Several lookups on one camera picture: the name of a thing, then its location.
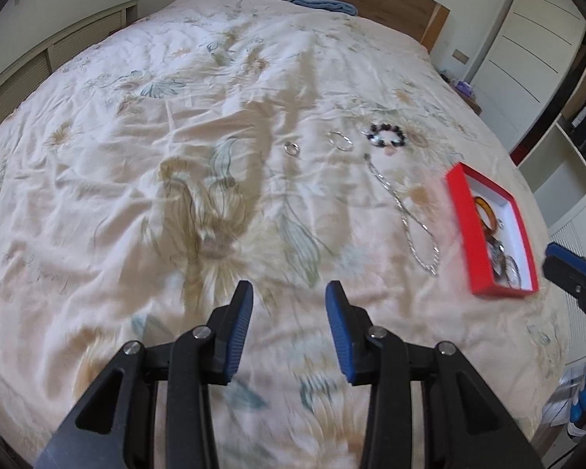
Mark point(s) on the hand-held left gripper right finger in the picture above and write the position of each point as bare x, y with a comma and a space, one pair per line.
342, 337

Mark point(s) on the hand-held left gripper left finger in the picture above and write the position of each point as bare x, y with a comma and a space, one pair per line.
234, 337

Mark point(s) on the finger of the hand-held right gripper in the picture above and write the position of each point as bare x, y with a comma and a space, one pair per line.
559, 276
569, 258

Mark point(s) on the thin silver bangle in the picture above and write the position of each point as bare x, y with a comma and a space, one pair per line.
515, 273

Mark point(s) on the dark green bangle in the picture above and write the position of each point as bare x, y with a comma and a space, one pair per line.
493, 249

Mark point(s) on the amber bangle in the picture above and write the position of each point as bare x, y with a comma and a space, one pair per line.
483, 207

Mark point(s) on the red cardboard box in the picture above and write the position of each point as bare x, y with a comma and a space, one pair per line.
461, 234

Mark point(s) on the white open closet shelves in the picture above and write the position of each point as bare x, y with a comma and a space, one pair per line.
556, 166

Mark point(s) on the wooden nightstand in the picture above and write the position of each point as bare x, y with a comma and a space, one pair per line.
471, 102

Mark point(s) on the silver hoop earring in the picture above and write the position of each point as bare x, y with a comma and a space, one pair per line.
346, 145

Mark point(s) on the purple tissue box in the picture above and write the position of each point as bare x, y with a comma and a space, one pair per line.
465, 89

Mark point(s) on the white wardrobe doors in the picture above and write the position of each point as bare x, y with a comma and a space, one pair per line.
527, 49

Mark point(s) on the wall socket plate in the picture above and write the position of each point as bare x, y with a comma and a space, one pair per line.
460, 55

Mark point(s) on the low louvred wall cabinets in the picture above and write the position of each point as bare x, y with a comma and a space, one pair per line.
53, 53

